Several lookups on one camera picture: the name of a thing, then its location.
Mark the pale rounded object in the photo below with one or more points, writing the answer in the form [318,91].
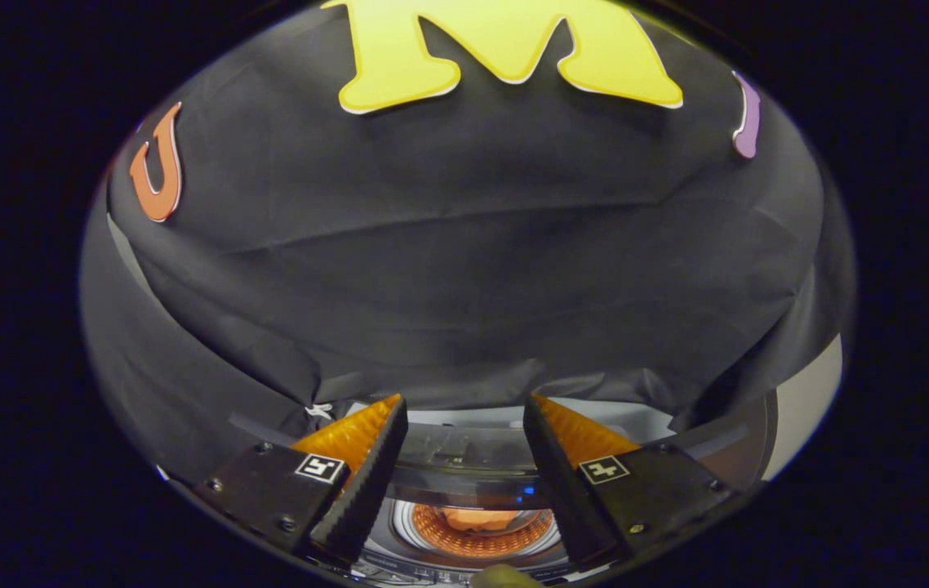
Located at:
[505,576]

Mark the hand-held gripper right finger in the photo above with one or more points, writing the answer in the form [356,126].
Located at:
[562,490]

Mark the black backdrop cloth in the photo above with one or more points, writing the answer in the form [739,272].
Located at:
[464,269]

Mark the yellow polo shirt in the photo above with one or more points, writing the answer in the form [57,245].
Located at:
[481,518]

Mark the grey washing machine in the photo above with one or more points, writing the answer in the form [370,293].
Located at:
[387,543]

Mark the grey cabinet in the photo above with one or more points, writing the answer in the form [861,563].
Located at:
[807,400]

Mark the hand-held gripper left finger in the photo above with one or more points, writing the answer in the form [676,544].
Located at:
[358,490]

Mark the white cloth tie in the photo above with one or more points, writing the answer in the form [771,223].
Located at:
[318,411]

